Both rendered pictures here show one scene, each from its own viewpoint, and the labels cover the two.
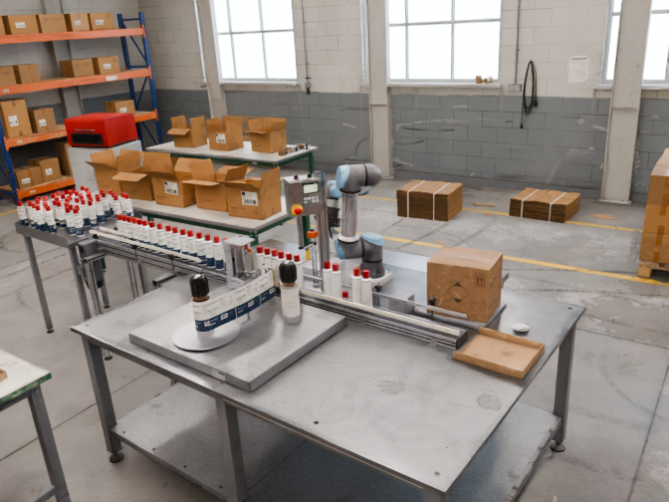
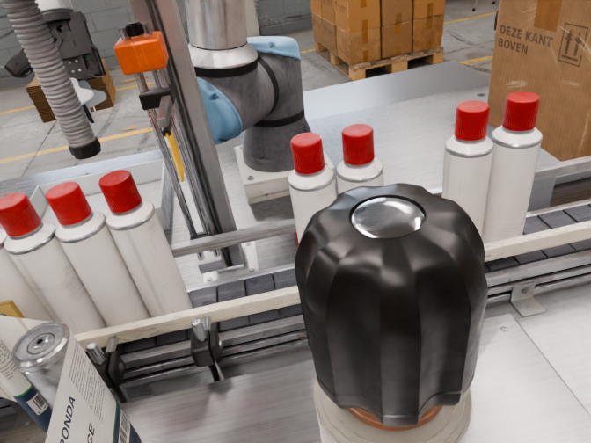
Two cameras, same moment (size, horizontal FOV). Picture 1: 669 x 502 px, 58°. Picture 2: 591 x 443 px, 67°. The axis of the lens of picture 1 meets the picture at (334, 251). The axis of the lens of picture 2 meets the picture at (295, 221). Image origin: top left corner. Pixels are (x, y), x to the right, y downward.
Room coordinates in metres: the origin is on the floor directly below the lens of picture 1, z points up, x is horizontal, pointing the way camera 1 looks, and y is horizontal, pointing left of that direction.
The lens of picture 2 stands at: (2.53, 0.34, 1.28)
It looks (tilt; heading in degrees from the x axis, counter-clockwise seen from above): 35 degrees down; 318
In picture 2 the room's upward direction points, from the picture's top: 10 degrees counter-clockwise
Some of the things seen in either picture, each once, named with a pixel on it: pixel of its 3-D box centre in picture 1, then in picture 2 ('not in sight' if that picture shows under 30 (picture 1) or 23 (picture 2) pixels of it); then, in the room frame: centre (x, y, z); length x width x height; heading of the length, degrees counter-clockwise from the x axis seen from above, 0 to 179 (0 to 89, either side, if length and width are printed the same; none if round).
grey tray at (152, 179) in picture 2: (317, 265); (98, 206); (3.35, 0.11, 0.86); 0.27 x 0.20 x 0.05; 54
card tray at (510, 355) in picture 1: (499, 351); not in sight; (2.27, -0.68, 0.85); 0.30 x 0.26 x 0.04; 52
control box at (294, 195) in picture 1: (303, 195); not in sight; (3.01, 0.14, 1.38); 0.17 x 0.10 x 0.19; 107
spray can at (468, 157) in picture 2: (357, 287); (464, 187); (2.72, -0.10, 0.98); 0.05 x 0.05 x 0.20
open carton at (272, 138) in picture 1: (266, 135); not in sight; (7.31, 0.74, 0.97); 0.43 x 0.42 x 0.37; 141
